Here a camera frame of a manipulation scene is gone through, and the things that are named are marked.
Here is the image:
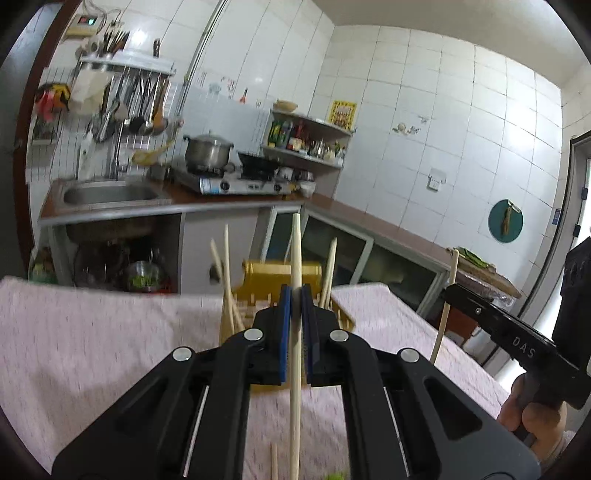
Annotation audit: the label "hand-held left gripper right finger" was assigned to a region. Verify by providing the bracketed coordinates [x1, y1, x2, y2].
[298, 285, 541, 480]

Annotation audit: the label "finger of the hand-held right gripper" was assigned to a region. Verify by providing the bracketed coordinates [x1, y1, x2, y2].
[444, 283, 503, 332]

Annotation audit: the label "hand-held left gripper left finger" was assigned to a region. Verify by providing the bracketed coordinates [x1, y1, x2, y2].
[51, 284, 296, 480]

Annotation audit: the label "yellow perforated utensil holder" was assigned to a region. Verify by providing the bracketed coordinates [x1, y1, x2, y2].
[221, 259, 357, 395]

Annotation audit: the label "person's right hand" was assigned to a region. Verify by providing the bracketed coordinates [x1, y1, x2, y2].
[498, 376, 578, 472]

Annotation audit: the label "plastic covered side table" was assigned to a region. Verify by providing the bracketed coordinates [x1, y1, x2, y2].
[445, 263, 522, 365]

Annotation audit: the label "green vegetables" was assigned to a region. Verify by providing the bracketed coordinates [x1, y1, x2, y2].
[457, 247, 497, 269]

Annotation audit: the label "round green cutting board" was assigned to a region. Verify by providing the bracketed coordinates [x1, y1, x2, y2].
[488, 199, 525, 243]

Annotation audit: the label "kitchen counter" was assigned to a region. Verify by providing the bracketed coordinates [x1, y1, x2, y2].
[38, 178, 522, 324]

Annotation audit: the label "gas stove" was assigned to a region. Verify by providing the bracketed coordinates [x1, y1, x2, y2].
[172, 165, 302, 195]

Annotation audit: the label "black wok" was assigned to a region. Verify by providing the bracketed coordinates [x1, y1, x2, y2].
[237, 151, 282, 172]

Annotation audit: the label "steel cooking pot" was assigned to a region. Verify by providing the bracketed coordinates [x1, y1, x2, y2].
[183, 131, 235, 171]

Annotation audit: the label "row of condiment bottles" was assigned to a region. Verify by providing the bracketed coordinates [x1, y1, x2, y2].
[267, 119, 347, 160]

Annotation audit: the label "floral tablecloth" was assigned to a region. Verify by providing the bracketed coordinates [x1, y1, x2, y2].
[0, 276, 513, 480]

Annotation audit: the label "yellow loofah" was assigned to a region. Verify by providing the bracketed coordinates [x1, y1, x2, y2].
[131, 141, 178, 166]

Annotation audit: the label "steel sink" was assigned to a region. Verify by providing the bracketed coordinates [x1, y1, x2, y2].
[62, 181, 172, 208]

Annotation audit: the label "brown hanging ladle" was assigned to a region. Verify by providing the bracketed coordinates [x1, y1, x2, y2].
[150, 76, 169, 134]

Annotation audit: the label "steel faucet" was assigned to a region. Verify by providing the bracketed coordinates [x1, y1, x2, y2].
[108, 120, 132, 182]

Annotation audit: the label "black hanging ladle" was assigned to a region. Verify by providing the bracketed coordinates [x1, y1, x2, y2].
[129, 76, 155, 136]

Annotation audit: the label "white soap bottle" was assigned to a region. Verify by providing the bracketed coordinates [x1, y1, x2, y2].
[76, 130, 95, 182]

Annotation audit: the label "white hanging cloth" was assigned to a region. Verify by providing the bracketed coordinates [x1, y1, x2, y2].
[71, 69, 112, 114]

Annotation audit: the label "red yellow black bag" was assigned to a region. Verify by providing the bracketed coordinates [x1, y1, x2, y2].
[34, 82, 71, 114]

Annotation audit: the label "cutlery cup with knives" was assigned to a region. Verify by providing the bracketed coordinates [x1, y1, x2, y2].
[99, 28, 131, 58]

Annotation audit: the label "grey door frame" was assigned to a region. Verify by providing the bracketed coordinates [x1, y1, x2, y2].
[526, 136, 591, 333]

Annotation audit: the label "corner wall shelf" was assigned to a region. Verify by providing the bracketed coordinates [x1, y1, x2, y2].
[261, 108, 354, 168]

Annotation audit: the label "yellow wall poster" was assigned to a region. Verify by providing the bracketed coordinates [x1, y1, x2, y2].
[329, 100, 358, 130]

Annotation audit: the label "grey wall pipe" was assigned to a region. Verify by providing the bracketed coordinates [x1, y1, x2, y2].
[178, 0, 229, 127]

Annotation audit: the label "metal wall utensil rack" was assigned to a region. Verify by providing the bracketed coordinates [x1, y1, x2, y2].
[78, 50, 177, 77]

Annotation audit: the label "black wire wall basket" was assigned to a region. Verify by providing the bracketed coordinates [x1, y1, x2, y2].
[30, 111, 61, 145]

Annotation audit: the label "beige wall control box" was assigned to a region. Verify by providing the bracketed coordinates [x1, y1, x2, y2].
[65, 14, 100, 38]

